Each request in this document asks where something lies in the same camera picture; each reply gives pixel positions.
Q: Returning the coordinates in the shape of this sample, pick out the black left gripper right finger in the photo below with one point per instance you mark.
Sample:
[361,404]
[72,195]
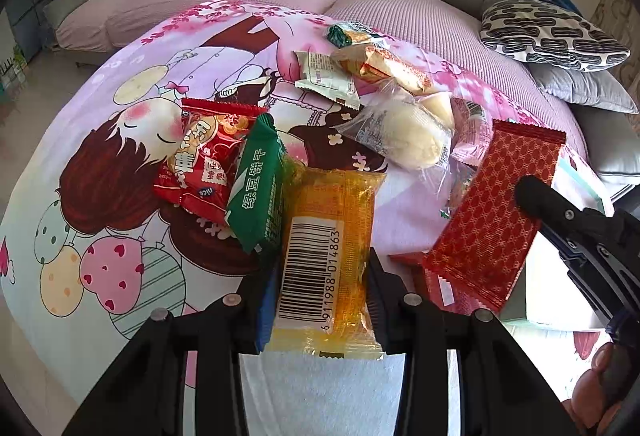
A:
[462,373]

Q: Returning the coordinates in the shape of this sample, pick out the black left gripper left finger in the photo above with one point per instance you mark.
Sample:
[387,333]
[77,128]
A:
[142,392]

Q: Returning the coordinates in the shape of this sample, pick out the dark red snack packet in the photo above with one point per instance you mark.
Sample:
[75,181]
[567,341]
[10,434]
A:
[435,288]

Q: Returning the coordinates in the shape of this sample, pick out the red patterned wafer packet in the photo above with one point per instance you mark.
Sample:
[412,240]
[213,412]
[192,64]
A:
[483,248]

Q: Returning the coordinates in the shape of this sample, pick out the pink snack packet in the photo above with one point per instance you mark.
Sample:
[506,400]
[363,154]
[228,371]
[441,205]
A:
[473,132]

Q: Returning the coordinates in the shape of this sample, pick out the yellow orange snack packet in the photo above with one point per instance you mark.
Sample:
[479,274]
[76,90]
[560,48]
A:
[327,228]

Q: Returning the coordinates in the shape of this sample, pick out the green mung bean cake packet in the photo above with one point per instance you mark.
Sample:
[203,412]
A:
[254,209]

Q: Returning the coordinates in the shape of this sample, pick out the yellow jelly cup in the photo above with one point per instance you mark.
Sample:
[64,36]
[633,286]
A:
[439,104]

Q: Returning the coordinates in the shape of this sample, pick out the clear bag yellow bread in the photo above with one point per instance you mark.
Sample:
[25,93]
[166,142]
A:
[395,126]

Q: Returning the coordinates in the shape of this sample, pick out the red gold snack packet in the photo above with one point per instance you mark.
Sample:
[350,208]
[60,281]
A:
[199,174]

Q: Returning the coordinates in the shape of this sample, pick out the orange gold long snack packet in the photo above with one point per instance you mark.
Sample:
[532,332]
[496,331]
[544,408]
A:
[371,65]

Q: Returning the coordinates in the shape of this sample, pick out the cream white snack packet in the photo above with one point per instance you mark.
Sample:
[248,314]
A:
[319,74]

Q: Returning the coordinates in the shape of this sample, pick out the right hand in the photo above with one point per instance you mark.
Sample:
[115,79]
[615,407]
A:
[605,399]

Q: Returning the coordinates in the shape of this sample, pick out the white tray green rim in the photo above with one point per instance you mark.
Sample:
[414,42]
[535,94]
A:
[544,297]

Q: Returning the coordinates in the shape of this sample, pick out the grey pillow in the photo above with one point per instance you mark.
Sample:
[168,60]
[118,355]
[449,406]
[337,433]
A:
[590,89]

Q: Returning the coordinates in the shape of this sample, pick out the black white patterned pillow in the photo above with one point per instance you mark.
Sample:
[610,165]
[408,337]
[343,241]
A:
[540,32]

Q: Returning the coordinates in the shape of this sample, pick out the green white small snack packet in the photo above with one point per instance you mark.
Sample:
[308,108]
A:
[345,34]

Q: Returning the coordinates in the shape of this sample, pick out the pink checked sofa cover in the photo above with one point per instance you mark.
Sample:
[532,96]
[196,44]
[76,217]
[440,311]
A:
[104,26]

